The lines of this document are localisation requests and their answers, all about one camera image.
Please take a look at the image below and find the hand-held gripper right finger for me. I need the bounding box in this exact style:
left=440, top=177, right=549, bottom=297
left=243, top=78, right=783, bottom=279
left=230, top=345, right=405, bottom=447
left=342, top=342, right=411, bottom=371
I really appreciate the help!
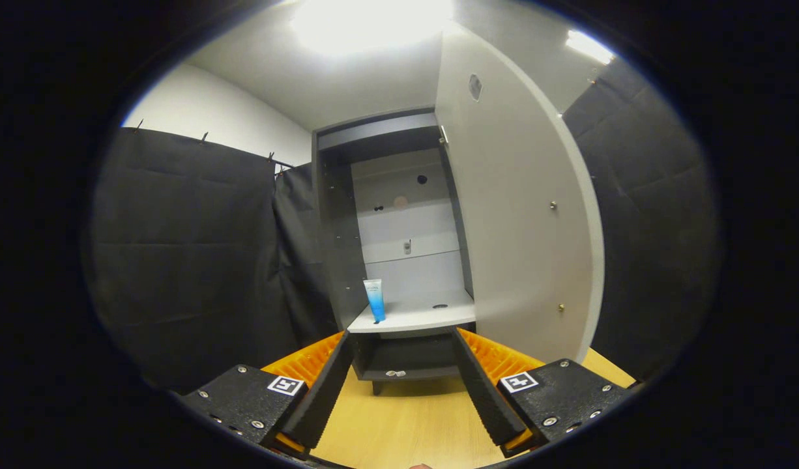
left=452, top=327, right=643, bottom=458

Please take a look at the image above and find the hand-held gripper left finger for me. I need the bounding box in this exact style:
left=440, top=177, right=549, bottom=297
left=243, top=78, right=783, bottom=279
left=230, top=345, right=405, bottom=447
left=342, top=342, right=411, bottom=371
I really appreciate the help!
left=177, top=330, right=355, bottom=460

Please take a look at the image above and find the white and blue cosmetic tube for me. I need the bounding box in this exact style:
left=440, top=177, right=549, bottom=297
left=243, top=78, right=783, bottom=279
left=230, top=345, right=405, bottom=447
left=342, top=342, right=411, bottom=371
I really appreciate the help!
left=363, top=279, right=387, bottom=324

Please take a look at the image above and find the beige cabinet door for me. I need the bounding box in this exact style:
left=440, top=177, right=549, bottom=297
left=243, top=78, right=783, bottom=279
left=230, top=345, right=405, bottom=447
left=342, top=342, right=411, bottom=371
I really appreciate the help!
left=434, top=23, right=605, bottom=365

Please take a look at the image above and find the light grey cabinet shelf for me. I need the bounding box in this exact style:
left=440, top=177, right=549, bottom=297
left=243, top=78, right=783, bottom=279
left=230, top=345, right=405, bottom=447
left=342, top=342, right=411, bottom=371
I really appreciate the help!
left=346, top=290, right=476, bottom=335

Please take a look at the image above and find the dark grey cabinet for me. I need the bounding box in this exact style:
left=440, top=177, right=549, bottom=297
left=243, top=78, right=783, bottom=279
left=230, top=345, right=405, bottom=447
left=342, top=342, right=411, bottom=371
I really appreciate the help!
left=312, top=106, right=478, bottom=396

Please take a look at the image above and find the black backdrop cloth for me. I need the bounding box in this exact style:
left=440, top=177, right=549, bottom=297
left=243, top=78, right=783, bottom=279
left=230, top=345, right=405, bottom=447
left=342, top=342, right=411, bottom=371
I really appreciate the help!
left=80, top=59, right=723, bottom=395

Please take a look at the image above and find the long ceiling light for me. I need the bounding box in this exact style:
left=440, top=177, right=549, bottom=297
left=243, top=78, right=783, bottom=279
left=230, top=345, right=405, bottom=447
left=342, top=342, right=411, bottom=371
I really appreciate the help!
left=564, top=29, right=617, bottom=66

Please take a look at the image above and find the large ceiling light panel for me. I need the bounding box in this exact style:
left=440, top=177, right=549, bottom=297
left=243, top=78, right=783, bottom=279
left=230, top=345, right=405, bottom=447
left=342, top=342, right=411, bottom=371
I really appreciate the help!
left=289, top=0, right=456, bottom=57

